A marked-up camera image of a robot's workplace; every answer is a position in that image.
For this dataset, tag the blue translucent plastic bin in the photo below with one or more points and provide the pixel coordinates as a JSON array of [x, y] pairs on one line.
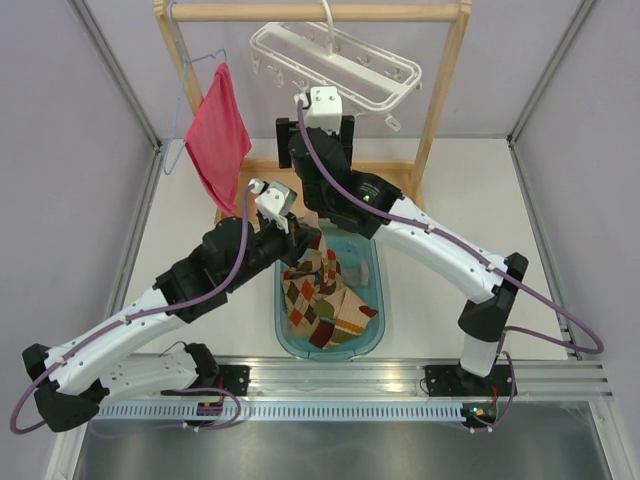
[[351, 249]]

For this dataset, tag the red mesh cloth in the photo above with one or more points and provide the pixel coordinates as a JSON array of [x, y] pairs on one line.
[[218, 142]]

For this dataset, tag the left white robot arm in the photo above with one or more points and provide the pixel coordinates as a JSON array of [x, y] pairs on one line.
[[72, 382]]

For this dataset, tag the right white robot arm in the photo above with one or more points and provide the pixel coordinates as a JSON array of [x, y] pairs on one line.
[[366, 204]]

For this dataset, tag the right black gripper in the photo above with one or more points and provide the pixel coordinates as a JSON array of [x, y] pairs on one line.
[[284, 129]]

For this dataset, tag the aluminium frame post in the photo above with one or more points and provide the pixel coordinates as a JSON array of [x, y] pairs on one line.
[[92, 29], [566, 42]]

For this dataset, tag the argyle patterned sock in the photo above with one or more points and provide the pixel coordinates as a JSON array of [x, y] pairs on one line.
[[317, 274]]

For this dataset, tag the right aluminium frame post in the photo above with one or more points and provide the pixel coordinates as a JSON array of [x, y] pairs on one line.
[[566, 42]]

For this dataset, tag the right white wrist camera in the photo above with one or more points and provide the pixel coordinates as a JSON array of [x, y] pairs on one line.
[[322, 108]]

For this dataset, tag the wooden clothes rack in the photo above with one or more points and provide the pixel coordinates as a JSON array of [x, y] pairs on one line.
[[456, 15]]

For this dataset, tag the slotted cable duct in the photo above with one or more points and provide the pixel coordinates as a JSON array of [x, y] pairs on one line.
[[285, 410]]

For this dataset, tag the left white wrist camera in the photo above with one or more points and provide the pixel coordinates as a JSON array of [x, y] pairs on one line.
[[274, 202]]

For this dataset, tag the aluminium mounting rail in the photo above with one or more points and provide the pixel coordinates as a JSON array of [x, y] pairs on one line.
[[367, 378]]

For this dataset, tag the cream striped sock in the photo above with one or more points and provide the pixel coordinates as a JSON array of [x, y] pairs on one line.
[[344, 316], [318, 250]]

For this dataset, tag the left aluminium frame post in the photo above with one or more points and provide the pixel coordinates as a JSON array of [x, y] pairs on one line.
[[92, 29]]

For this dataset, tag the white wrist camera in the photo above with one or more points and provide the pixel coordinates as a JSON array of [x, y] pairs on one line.
[[274, 202], [322, 108]]

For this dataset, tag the white clip sock hanger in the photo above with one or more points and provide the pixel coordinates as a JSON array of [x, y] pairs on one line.
[[369, 79]]

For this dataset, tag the blue wire hanger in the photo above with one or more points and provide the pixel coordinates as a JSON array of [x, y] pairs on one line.
[[182, 85]]

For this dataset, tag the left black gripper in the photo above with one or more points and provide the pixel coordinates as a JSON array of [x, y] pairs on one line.
[[298, 240]]

